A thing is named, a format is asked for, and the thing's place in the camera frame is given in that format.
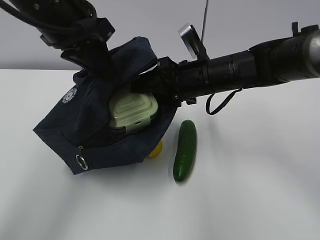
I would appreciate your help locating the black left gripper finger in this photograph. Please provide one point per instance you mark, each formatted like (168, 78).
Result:
(95, 57)

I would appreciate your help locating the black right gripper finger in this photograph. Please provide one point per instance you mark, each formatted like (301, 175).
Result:
(159, 81)

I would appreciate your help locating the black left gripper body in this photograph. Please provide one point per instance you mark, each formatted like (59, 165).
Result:
(94, 29)

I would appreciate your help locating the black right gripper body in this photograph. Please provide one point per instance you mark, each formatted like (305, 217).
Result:
(178, 97)

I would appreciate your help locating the green lidded glass container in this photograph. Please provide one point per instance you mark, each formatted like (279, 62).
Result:
(131, 112)

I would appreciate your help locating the green cucumber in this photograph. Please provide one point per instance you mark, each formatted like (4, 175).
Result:
(186, 151)

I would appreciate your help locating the yellow lemon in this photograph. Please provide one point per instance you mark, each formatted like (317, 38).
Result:
(157, 150)

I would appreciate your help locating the navy blue lunch bag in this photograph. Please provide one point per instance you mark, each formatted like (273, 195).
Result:
(78, 129)

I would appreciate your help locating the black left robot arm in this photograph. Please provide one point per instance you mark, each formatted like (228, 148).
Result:
(72, 26)

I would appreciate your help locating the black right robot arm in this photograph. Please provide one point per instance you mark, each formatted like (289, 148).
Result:
(271, 63)

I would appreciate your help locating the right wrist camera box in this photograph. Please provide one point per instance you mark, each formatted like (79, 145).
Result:
(191, 42)

